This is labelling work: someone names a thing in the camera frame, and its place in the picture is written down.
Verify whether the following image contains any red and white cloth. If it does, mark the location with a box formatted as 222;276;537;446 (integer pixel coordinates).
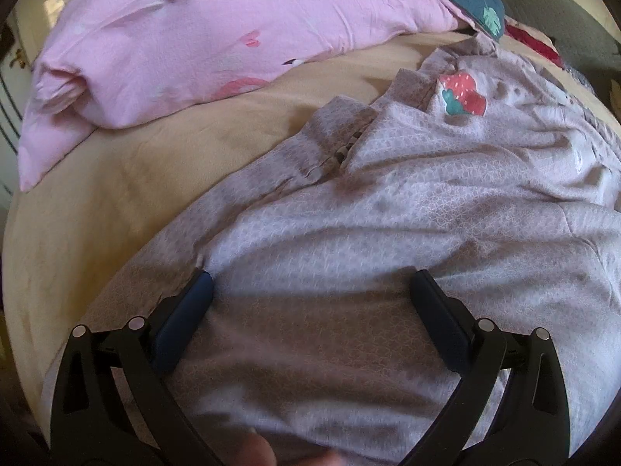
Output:
502;14;566;69

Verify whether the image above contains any white door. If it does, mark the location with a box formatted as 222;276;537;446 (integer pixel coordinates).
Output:
0;34;35;205

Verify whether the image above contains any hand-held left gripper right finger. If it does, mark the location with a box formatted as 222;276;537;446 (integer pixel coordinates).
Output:
402;269;573;466

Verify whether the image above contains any beige bed sheet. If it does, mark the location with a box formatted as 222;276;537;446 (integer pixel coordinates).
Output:
2;31;486;399

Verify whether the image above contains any grey quilted headboard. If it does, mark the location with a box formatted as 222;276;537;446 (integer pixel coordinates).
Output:
453;0;621;108

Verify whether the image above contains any lilac strawberry print blanket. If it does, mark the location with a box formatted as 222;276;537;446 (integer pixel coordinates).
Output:
41;34;621;466

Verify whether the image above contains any pink quilt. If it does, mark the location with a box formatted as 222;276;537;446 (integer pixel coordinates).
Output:
17;0;479;192

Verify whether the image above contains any person's left hand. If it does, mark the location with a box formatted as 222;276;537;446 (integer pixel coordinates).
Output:
238;434;350;466

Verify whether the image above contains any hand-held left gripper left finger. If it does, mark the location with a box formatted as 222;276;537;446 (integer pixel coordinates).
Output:
49;269;224;466

